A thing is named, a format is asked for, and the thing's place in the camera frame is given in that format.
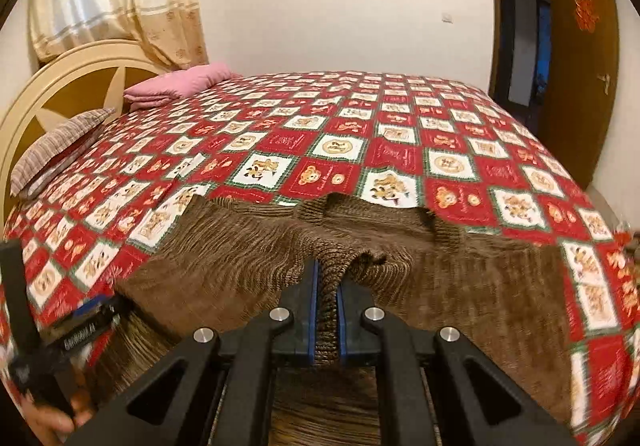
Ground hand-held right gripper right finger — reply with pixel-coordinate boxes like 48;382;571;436
337;283;584;446

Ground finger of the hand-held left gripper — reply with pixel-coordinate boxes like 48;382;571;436
47;293;132;362

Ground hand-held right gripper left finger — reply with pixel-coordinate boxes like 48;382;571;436
65;258;320;446

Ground brown knitted sweater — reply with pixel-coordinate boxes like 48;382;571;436
95;183;576;446

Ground person's left hand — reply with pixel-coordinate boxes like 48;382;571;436
22;393;98;446

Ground striped grey pillow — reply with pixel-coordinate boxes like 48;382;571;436
10;108;118;199

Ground red checkered printed bedspread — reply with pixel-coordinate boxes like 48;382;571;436
0;70;640;446

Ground cream round headboard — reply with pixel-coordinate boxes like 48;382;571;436
0;40;168;227

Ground pink pillow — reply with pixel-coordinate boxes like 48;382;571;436
123;64;242;111

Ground brown wooden door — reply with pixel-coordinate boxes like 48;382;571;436
542;0;621;189

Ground red paper door decoration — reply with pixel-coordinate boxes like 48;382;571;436
574;0;601;32

